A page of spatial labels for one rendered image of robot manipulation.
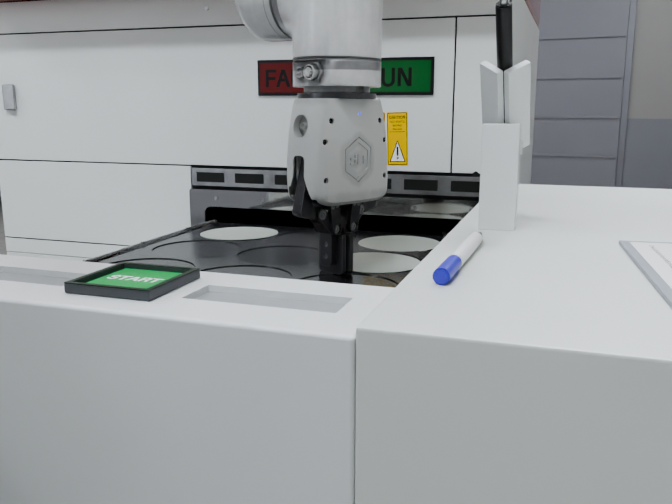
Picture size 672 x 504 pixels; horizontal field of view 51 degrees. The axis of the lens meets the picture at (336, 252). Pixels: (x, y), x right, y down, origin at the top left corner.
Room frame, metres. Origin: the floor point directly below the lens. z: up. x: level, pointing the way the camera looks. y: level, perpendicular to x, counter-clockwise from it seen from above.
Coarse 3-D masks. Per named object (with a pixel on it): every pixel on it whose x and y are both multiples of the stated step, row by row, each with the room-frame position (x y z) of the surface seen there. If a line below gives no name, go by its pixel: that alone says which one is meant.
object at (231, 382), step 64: (0, 256) 0.48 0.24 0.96; (0, 320) 0.37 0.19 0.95; (64, 320) 0.36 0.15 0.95; (128, 320) 0.34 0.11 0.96; (192, 320) 0.33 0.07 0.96; (256, 320) 0.33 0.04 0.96; (320, 320) 0.33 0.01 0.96; (0, 384) 0.37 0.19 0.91; (64, 384) 0.36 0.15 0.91; (128, 384) 0.35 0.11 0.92; (192, 384) 0.33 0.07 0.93; (256, 384) 0.32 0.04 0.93; (320, 384) 0.31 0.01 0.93; (0, 448) 0.37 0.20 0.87; (64, 448) 0.36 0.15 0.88; (128, 448) 0.35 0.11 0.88; (192, 448) 0.33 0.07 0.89; (256, 448) 0.32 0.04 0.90; (320, 448) 0.31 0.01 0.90
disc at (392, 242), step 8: (360, 240) 0.84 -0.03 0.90; (368, 240) 0.84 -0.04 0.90; (376, 240) 0.84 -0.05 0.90; (384, 240) 0.84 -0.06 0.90; (392, 240) 0.84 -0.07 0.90; (400, 240) 0.84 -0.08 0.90; (408, 240) 0.84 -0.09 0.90; (416, 240) 0.84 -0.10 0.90; (424, 240) 0.84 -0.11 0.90; (432, 240) 0.84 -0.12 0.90; (376, 248) 0.80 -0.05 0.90; (384, 248) 0.80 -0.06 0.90; (392, 248) 0.80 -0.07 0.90; (400, 248) 0.80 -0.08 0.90; (408, 248) 0.80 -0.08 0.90; (416, 248) 0.80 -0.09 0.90; (424, 248) 0.80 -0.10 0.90; (432, 248) 0.80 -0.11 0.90
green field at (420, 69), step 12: (396, 60) 0.94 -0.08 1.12; (408, 60) 0.93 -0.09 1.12; (420, 60) 0.93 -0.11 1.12; (384, 72) 0.94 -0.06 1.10; (396, 72) 0.94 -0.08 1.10; (408, 72) 0.93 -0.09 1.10; (420, 72) 0.93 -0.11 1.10; (384, 84) 0.94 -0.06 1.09; (396, 84) 0.94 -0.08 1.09; (408, 84) 0.93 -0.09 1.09; (420, 84) 0.93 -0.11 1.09
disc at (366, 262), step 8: (360, 256) 0.75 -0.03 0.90; (368, 256) 0.75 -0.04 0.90; (376, 256) 0.75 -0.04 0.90; (384, 256) 0.75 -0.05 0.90; (392, 256) 0.75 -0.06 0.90; (400, 256) 0.75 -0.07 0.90; (408, 256) 0.75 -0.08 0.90; (360, 264) 0.71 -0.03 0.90; (368, 264) 0.71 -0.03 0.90; (376, 264) 0.71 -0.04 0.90; (384, 264) 0.71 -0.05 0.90; (392, 264) 0.71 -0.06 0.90; (400, 264) 0.71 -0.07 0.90; (408, 264) 0.71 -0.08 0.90; (416, 264) 0.71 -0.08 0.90; (368, 272) 0.67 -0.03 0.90; (376, 272) 0.67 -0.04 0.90; (384, 272) 0.67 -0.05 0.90; (392, 272) 0.68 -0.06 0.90
